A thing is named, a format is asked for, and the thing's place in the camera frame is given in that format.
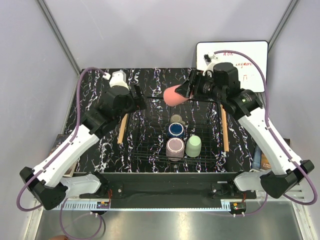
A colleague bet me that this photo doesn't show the purple cable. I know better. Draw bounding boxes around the purple cable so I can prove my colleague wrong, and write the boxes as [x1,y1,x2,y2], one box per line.
[16,66,112,240]
[211,49,317,218]

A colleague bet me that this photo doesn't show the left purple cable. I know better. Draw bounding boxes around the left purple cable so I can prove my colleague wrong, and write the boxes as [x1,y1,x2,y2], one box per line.
[16,66,112,240]

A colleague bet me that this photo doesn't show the lilac mug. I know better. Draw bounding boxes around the lilac mug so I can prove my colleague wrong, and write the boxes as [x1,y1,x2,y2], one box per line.
[165,137,185,162]

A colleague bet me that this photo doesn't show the beige mug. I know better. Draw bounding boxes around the beige mug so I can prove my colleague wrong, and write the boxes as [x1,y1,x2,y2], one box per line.
[169,114,186,126]

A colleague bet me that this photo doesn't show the black wire dish rack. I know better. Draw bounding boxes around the black wire dish rack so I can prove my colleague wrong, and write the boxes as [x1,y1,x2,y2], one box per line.
[126,97,224,173]

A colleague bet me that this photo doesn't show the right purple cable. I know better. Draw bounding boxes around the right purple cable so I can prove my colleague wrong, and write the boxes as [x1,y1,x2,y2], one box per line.
[211,49,317,218]

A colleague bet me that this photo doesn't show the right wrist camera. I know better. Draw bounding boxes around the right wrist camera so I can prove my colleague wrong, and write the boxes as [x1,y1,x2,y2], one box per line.
[202,53,221,76]

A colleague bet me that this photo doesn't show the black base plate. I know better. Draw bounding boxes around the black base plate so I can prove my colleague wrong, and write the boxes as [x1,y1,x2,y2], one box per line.
[79,171,258,209]

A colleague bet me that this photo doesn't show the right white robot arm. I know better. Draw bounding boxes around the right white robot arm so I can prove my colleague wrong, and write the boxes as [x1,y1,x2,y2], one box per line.
[173,62,315,199]

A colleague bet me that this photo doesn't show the pink cup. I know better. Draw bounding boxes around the pink cup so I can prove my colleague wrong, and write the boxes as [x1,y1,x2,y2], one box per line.
[163,85,189,107]

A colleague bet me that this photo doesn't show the books at right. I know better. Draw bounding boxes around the books at right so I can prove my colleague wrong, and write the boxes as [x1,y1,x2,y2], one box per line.
[250,138,292,173]

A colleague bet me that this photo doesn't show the light green cup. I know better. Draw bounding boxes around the light green cup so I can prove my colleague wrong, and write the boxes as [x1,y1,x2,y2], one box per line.
[185,135,202,158]

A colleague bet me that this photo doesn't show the wooden rack handle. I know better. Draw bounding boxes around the wooden rack handle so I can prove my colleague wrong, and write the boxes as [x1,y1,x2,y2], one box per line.
[220,105,229,152]
[117,113,129,145]

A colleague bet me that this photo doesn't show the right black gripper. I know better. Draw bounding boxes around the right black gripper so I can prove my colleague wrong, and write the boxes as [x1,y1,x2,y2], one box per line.
[175,68,225,102]

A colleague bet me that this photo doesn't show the dark blue mug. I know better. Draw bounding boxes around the dark blue mug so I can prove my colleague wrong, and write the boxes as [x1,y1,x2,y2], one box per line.
[167,122,185,138]

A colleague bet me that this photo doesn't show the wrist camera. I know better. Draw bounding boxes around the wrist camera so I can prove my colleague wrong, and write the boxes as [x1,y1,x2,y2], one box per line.
[102,70,129,89]
[202,53,221,76]

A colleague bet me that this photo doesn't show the left wooden rack handle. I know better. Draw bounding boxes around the left wooden rack handle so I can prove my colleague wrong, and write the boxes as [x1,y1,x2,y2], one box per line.
[117,113,129,145]

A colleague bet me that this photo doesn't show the right wooden rack handle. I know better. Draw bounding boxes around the right wooden rack handle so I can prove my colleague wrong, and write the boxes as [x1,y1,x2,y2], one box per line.
[220,105,229,152]

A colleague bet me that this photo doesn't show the white whiteboard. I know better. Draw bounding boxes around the white whiteboard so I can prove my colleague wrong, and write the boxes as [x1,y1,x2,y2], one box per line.
[195,40,270,94]

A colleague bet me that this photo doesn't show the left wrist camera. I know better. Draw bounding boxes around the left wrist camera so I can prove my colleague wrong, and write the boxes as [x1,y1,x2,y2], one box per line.
[102,70,129,89]

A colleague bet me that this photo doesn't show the Tale of Two Cities book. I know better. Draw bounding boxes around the Tale of Two Cities book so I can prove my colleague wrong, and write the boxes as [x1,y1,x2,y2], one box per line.
[49,134,69,155]

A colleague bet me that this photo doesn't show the black marble mat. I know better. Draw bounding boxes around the black marble mat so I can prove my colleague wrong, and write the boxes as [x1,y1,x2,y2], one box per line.
[75,68,256,173]

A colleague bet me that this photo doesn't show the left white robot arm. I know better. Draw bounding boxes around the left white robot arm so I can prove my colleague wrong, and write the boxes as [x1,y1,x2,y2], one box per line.
[19,85,147,210]

